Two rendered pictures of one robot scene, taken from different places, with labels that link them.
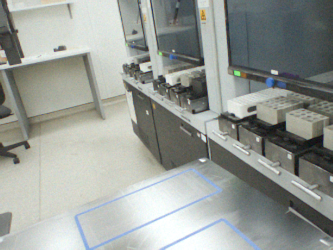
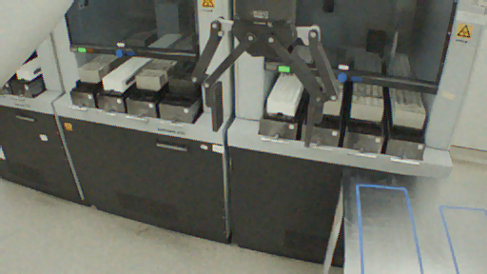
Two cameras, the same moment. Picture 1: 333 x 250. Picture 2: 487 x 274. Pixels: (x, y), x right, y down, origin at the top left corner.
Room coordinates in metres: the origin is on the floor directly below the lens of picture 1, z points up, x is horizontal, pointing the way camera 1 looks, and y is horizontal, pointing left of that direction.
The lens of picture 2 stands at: (0.63, 0.74, 1.48)
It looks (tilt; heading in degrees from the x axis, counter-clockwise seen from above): 33 degrees down; 304
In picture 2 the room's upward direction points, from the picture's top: straight up
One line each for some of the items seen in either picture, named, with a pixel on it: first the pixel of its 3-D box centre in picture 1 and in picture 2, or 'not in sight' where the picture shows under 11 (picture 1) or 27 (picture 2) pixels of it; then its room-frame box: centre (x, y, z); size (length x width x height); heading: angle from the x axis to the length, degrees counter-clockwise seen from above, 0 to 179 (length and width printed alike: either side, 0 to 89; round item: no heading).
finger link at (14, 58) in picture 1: (11, 50); (310, 120); (0.79, 0.33, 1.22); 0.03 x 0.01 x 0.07; 107
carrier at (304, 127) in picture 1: (300, 125); (366, 111); (0.89, -0.42, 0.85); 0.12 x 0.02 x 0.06; 17
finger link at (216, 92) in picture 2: (15, 46); (217, 107); (0.92, 0.38, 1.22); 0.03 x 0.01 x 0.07; 107
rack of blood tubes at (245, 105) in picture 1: (264, 101); (287, 91); (1.21, -0.42, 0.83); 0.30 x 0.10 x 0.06; 107
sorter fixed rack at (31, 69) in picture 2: (160, 64); (43, 64); (2.41, -0.04, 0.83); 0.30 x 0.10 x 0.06; 107
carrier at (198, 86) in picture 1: (198, 86); (183, 86); (1.56, -0.21, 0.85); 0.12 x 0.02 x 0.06; 18
